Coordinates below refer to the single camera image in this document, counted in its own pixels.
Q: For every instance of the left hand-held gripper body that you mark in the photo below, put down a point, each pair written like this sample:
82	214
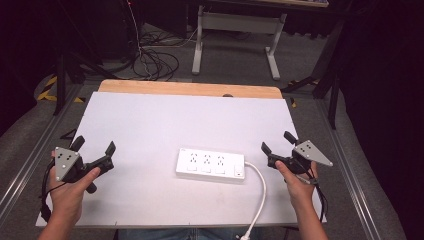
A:
68	163

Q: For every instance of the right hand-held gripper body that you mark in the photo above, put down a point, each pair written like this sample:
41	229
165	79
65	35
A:
310	154

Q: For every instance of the person's left hand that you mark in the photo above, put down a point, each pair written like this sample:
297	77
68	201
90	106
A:
68	196

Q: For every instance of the person's right hand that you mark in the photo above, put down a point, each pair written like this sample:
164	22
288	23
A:
298	188

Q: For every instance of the white board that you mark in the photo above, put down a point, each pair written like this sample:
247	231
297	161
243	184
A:
150	133

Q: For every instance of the white power strip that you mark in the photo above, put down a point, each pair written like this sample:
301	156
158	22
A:
210	165

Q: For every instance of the yellow black floor tape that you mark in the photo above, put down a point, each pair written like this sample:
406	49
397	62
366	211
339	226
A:
50	90

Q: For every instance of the black metal stand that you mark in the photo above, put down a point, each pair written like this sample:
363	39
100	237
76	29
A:
328	73
61	83

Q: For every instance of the white plug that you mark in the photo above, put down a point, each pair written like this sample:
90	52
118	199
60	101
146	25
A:
244	237

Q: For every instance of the wooden desk top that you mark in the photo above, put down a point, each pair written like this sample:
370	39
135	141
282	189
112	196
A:
286	2

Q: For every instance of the small black bracket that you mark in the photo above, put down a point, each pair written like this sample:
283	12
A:
69	135

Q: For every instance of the aluminium rail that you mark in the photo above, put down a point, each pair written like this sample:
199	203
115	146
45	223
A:
353	176
36	146

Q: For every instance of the grey metal desk frame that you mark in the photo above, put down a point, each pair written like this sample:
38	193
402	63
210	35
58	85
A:
233	23

